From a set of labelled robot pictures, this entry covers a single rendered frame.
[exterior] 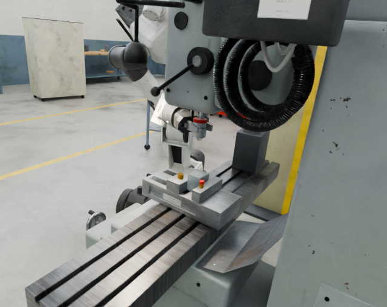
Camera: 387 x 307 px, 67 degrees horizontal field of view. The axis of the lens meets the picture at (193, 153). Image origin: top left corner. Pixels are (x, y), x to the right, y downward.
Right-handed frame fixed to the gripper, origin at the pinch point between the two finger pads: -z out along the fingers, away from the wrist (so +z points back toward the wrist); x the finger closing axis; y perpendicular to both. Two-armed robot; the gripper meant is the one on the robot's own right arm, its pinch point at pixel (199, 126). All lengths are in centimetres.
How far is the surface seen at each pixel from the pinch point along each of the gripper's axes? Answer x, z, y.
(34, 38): 48, 602, 6
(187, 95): -8.9, -4.4, -11.6
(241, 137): 40.9, 19.2, 15.5
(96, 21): 273, 915, -40
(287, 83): 0.2, -30.5, -19.4
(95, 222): -21, 48, 61
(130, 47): -17.9, 15.0, -22.5
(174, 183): -6.4, 2.6, 20.7
